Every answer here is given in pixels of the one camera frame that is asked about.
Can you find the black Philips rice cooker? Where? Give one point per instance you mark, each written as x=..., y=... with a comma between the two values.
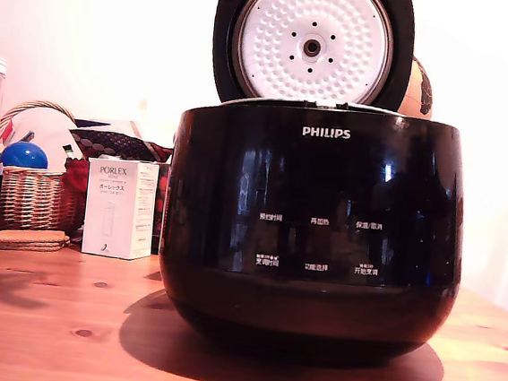
x=313, y=232

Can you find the rice cooker lid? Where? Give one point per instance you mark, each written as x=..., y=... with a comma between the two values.
x=313, y=47

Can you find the white Porlex box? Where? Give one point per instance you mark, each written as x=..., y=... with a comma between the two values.
x=119, y=209

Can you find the dark patterned fabric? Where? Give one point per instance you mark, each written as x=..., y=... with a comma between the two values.
x=119, y=142

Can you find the red knitted cloth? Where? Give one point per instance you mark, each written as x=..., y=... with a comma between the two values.
x=75, y=182

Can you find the orange globe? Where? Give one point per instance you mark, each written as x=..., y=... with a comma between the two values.
x=421, y=89

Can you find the woven wicker basket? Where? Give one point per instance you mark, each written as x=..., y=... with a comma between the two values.
x=32, y=200

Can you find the cork coaster stack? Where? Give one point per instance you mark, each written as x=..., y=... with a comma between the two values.
x=28, y=240

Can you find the blue ball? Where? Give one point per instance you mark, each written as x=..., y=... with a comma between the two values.
x=24, y=156

